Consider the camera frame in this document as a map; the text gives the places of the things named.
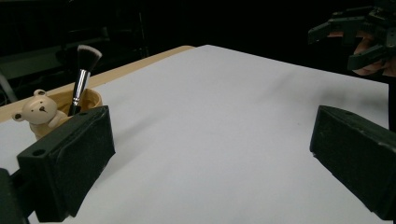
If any grey metal stand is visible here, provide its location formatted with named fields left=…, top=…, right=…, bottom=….
left=0, top=73, right=18, bottom=105

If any yellow bag-shaped pot with bear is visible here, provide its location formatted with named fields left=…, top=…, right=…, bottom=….
left=12, top=88, right=104, bottom=141

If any black makeup brush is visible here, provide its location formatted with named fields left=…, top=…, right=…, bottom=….
left=67, top=44, right=103, bottom=117

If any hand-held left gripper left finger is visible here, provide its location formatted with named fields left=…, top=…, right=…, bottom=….
left=17, top=105, right=116, bottom=223

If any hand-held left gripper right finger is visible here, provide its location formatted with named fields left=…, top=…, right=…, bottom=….
left=309, top=105, right=396, bottom=222

